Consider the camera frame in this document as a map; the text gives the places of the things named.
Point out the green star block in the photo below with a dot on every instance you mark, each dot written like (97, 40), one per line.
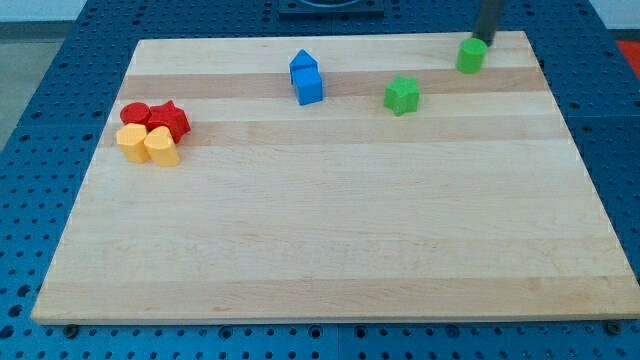
(402, 95)

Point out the red star block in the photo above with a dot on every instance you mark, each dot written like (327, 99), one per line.
(170, 116)

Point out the wooden board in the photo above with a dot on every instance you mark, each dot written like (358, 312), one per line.
(475, 208)

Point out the blue cube block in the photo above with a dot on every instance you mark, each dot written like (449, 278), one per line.
(308, 85)

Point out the blue triangle block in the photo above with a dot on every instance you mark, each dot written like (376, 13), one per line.
(302, 60)

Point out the yellow heart block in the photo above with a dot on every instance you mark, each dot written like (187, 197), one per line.
(161, 147)

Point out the yellow hexagon block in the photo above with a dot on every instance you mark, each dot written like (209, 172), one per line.
(130, 139)

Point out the red cylinder block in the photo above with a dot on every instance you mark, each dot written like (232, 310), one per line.
(135, 113)

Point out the green cylinder block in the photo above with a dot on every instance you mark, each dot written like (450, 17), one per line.
(471, 55)

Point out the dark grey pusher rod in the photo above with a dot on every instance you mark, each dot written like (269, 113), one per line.
(488, 20)

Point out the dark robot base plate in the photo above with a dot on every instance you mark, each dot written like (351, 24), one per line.
(303, 9)

